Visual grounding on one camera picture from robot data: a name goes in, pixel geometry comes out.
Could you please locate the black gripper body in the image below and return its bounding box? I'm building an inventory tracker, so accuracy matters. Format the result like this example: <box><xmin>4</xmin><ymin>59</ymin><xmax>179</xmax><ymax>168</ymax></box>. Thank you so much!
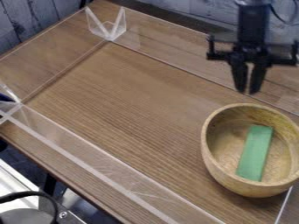
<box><xmin>207</xmin><ymin>3</ymin><xmax>298</xmax><ymax>66</ymax></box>

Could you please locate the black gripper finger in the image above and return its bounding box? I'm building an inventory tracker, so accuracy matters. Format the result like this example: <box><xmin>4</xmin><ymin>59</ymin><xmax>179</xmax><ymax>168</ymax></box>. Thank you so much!
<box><xmin>248</xmin><ymin>60</ymin><xmax>271</xmax><ymax>95</ymax></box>
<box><xmin>228</xmin><ymin>55</ymin><xmax>248</xmax><ymax>93</ymax></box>

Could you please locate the green rectangular block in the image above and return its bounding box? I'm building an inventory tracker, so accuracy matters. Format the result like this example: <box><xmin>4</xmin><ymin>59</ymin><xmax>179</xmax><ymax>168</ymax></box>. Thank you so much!
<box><xmin>236</xmin><ymin>125</ymin><xmax>274</xmax><ymax>182</ymax></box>

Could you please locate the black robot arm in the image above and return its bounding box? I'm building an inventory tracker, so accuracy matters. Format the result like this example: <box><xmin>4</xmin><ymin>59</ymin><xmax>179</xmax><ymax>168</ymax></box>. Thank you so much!
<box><xmin>207</xmin><ymin>0</ymin><xmax>299</xmax><ymax>95</ymax></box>

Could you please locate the brown wooden bowl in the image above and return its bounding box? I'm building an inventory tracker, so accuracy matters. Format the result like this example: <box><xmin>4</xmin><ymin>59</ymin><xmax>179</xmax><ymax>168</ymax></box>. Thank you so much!
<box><xmin>200</xmin><ymin>103</ymin><xmax>299</xmax><ymax>198</ymax></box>

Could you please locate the clear acrylic front barrier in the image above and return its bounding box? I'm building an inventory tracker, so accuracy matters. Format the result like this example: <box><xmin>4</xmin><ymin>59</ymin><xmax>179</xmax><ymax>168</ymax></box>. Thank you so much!
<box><xmin>0</xmin><ymin>84</ymin><xmax>226</xmax><ymax>224</ymax></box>

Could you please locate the black table leg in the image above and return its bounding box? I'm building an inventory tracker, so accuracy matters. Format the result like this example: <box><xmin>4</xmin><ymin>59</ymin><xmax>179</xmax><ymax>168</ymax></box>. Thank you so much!
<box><xmin>43</xmin><ymin>174</ymin><xmax>57</xmax><ymax>196</ymax></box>

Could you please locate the clear acrylic corner bracket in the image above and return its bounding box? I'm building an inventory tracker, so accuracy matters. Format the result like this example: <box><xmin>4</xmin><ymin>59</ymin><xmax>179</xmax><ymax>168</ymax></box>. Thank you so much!
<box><xmin>84</xmin><ymin>7</ymin><xmax>127</xmax><ymax>41</ymax></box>

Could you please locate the grey metal bracket with screw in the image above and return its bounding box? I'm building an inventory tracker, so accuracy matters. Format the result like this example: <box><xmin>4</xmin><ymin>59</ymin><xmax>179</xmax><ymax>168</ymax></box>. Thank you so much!
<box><xmin>56</xmin><ymin>206</ymin><xmax>88</xmax><ymax>224</ymax></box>

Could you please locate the black cable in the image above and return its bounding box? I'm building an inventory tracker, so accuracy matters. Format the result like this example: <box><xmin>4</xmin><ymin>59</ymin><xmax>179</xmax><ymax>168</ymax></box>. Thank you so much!
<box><xmin>0</xmin><ymin>191</ymin><xmax>60</xmax><ymax>224</ymax></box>

